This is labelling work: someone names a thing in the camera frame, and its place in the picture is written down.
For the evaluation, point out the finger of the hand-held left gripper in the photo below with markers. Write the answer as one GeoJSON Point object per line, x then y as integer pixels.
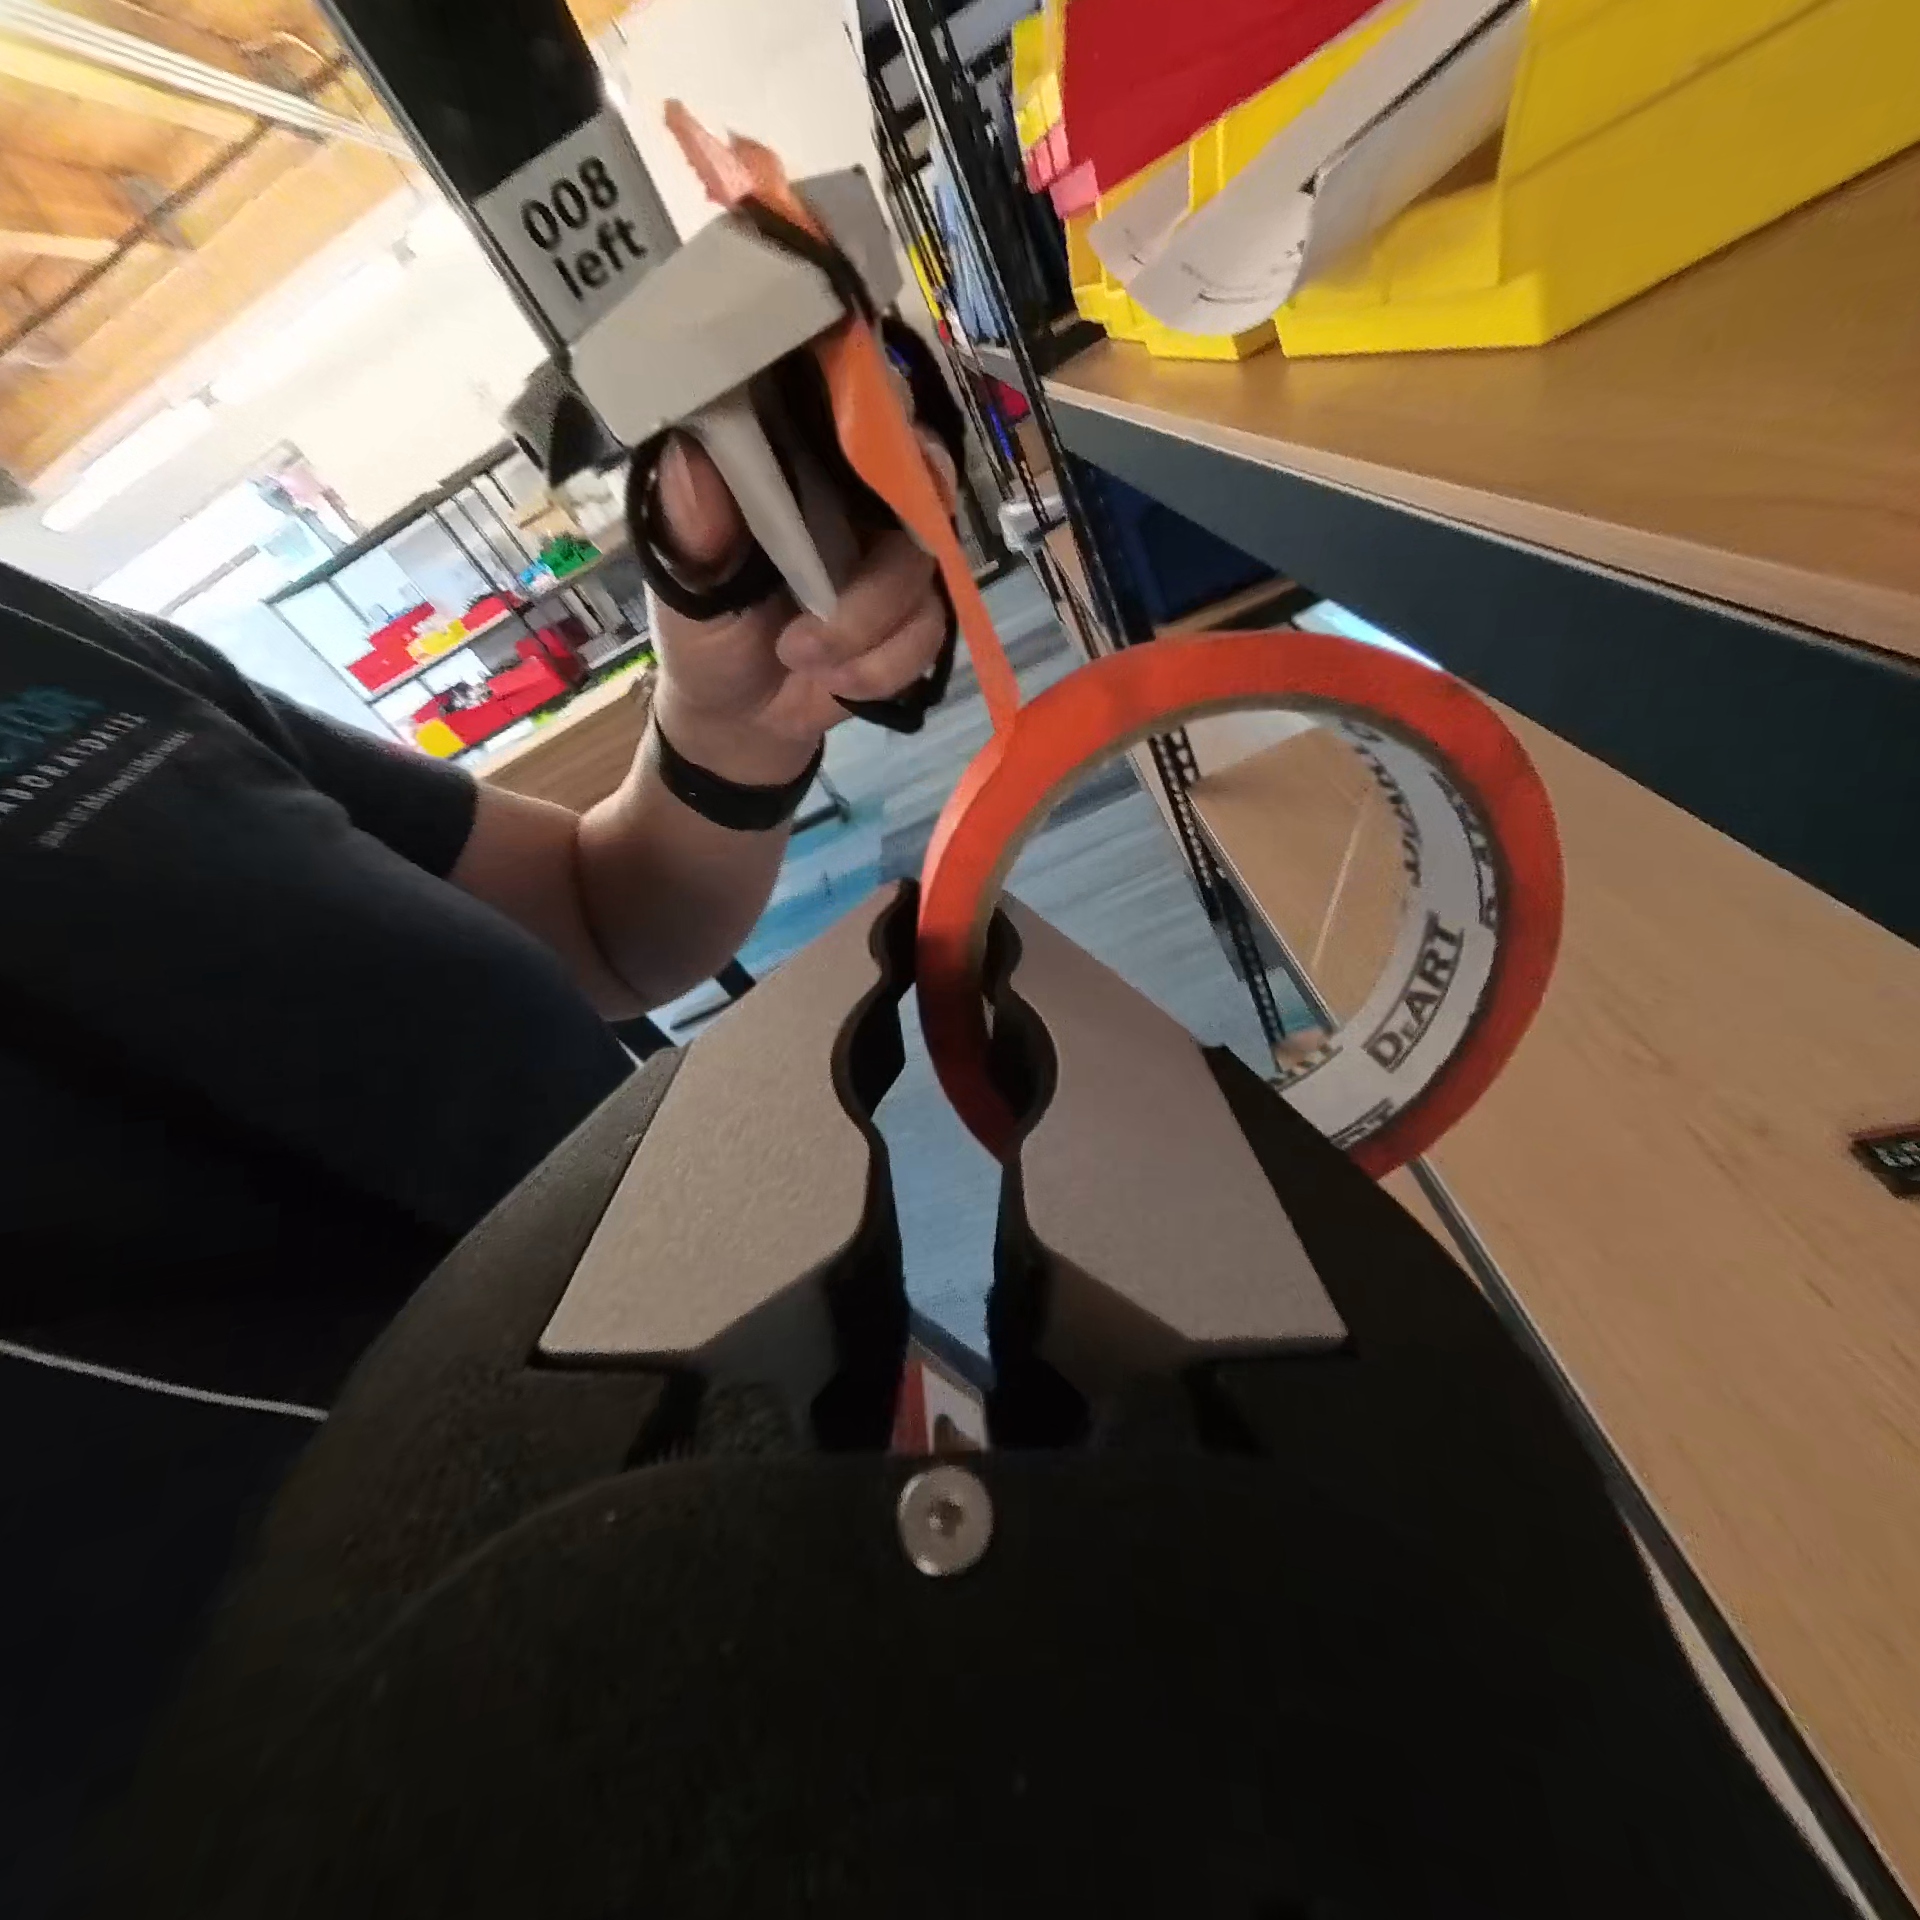
{"type": "Point", "coordinates": [692, 329]}
{"type": "Point", "coordinates": [862, 240]}

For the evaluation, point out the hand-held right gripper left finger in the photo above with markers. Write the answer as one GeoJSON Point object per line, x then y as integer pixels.
{"type": "Point", "coordinates": [720, 1200]}

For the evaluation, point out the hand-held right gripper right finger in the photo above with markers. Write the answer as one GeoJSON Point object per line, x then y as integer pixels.
{"type": "Point", "coordinates": [1172, 1200]}

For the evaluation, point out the orange tape roll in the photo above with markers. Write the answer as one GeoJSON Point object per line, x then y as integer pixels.
{"type": "Point", "coordinates": [1277, 668]}

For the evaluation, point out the person's left forearm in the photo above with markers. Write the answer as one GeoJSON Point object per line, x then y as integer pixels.
{"type": "Point", "coordinates": [662, 902]}

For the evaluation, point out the person's left hand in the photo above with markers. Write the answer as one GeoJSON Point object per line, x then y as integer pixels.
{"type": "Point", "coordinates": [750, 676]}

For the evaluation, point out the small yellow plastic bin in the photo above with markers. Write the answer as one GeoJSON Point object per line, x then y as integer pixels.
{"type": "Point", "coordinates": [1085, 285]}

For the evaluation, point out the grey metal shelf rack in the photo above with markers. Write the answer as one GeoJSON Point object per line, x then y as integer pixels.
{"type": "Point", "coordinates": [452, 525]}

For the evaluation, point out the white paper booklet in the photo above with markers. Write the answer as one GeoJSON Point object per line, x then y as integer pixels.
{"type": "Point", "coordinates": [1200, 271]}

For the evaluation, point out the stack of red yellow bins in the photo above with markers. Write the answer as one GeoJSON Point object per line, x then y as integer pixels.
{"type": "Point", "coordinates": [1200, 77]}

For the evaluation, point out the black wristband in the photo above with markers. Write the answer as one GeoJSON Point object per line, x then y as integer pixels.
{"type": "Point", "coordinates": [734, 803]}

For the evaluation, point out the group of red bins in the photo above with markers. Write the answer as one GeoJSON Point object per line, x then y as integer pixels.
{"type": "Point", "coordinates": [480, 692]}

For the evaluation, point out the wooden work table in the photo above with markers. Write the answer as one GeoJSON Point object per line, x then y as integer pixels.
{"type": "Point", "coordinates": [579, 751]}

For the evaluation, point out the light wooden shelf board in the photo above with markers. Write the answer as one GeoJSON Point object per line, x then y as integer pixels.
{"type": "Point", "coordinates": [1652, 1200]}

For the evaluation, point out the person's dark shirt torso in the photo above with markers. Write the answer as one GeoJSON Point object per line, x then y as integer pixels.
{"type": "Point", "coordinates": [226, 902]}

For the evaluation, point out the small black label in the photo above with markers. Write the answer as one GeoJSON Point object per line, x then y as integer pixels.
{"type": "Point", "coordinates": [1887, 1157]}

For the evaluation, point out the large yellow plastic bin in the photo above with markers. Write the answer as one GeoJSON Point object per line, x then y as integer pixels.
{"type": "Point", "coordinates": [1652, 224]}

